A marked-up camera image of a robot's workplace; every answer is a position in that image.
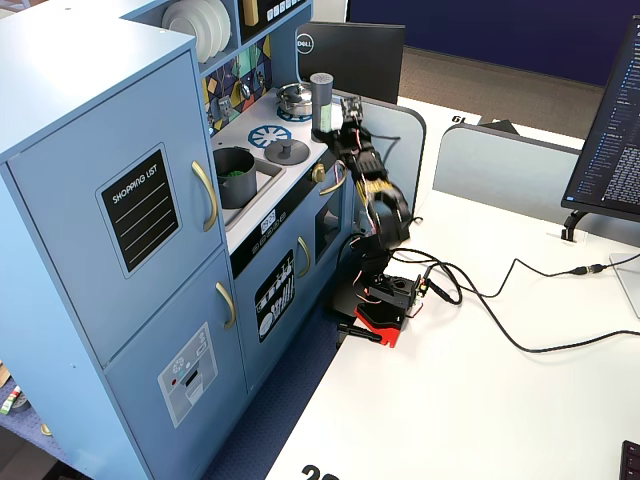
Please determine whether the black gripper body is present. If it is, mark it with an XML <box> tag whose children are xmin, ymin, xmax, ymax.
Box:
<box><xmin>327</xmin><ymin>118</ymin><xmax>376</xmax><ymax>161</ymax></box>

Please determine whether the gray salt shaker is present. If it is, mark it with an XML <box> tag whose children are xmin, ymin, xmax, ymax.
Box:
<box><xmin>309</xmin><ymin>72</ymin><xmax>336</xmax><ymax>135</ymax></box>

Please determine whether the black and red arm base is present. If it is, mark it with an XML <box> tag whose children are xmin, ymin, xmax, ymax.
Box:
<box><xmin>349</xmin><ymin>272</ymin><xmax>426</xmax><ymax>350</ymax></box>

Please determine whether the gray pot lid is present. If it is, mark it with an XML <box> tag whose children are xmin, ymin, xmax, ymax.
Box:
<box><xmin>263</xmin><ymin>138</ymin><xmax>311</xmax><ymax>166</ymax></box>

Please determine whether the steel pot with lid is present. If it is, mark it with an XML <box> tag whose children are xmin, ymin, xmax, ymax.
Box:
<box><xmin>276</xmin><ymin>82</ymin><xmax>315</xmax><ymax>115</ymax></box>

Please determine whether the rounded grey desk divider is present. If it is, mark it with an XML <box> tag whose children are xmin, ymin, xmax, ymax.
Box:
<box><xmin>329</xmin><ymin>87</ymin><xmax>427</xmax><ymax>236</ymax></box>

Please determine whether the black Dell monitor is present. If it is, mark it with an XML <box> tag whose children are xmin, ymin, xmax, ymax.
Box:
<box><xmin>296</xmin><ymin>21</ymin><xmax>406</xmax><ymax>105</ymax></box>

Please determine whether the gray toy pot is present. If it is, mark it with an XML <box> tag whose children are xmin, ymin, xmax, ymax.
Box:
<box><xmin>213</xmin><ymin>146</ymin><xmax>259</xmax><ymax>210</ymax></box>

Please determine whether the white plate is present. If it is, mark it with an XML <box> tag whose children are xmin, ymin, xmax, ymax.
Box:
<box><xmin>197</xmin><ymin>0</ymin><xmax>226</xmax><ymax>56</ymax></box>
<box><xmin>161</xmin><ymin>1</ymin><xmax>217</xmax><ymax>64</ymax></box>
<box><xmin>219</xmin><ymin>0</ymin><xmax>234</xmax><ymax>49</ymax></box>

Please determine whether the long grey desk divider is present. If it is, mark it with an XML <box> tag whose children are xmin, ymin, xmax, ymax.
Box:
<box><xmin>432</xmin><ymin>122</ymin><xmax>587</xmax><ymax>224</ymax></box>

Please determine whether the black dishwasher sticker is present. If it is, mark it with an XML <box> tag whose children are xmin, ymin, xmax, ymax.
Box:
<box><xmin>253</xmin><ymin>248</ymin><xmax>296</xmax><ymax>344</ymax></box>

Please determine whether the black table clamp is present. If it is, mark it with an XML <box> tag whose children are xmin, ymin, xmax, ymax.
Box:
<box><xmin>323</xmin><ymin>294</ymin><xmax>384</xmax><ymax>347</ymax></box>

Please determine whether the black shopping list board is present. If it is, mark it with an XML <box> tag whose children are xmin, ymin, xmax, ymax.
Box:
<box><xmin>94</xmin><ymin>143</ymin><xmax>182</xmax><ymax>280</ymax></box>

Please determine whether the grey desk grommet plate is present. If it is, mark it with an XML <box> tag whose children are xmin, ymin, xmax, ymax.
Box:
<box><xmin>545</xmin><ymin>230</ymin><xmax>589</xmax><ymax>246</ymax></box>

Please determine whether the blue toy kitchen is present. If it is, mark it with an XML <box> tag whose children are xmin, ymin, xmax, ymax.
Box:
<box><xmin>0</xmin><ymin>0</ymin><xmax>362</xmax><ymax>480</ymax></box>

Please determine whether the monitor showing code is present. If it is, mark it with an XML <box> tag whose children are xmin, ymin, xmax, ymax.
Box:
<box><xmin>560</xmin><ymin>14</ymin><xmax>640</xmax><ymax>224</ymax></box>

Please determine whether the grey ice dispenser sticker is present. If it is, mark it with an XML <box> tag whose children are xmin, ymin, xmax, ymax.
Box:
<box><xmin>157</xmin><ymin>322</ymin><xmax>220</xmax><ymax>429</ymax></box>

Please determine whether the silver stand base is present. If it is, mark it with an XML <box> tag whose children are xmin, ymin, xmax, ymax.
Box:
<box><xmin>608</xmin><ymin>252</ymin><xmax>640</xmax><ymax>320</ymax></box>

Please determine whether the green and white box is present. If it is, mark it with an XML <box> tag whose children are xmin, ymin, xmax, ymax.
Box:
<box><xmin>0</xmin><ymin>384</ymin><xmax>24</xmax><ymax>416</ymax></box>

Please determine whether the dark keyboard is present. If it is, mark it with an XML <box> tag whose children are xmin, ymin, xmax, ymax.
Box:
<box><xmin>619</xmin><ymin>439</ymin><xmax>640</xmax><ymax>480</ymax></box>

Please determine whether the gold oven door handle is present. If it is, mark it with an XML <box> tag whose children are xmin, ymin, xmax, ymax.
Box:
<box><xmin>318</xmin><ymin>171</ymin><xmax>350</xmax><ymax>197</ymax></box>

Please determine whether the gold dishwasher door handle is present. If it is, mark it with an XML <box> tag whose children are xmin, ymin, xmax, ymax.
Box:
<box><xmin>296</xmin><ymin>236</ymin><xmax>313</xmax><ymax>279</ymax></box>

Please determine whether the large gold fridge handle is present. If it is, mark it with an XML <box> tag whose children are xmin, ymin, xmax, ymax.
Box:
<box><xmin>190</xmin><ymin>159</ymin><xmax>220</xmax><ymax>234</ymax></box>

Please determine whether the small gold fridge handle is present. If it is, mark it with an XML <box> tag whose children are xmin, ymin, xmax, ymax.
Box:
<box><xmin>215</xmin><ymin>282</ymin><xmax>237</xmax><ymax>331</ymax></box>

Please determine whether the thin black USB cable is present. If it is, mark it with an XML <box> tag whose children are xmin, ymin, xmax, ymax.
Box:
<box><xmin>424</xmin><ymin>257</ymin><xmax>640</xmax><ymax>306</ymax></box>

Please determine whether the thick black power cable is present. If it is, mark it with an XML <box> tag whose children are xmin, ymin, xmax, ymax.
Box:
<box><xmin>389</xmin><ymin>247</ymin><xmax>640</xmax><ymax>354</ymax></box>

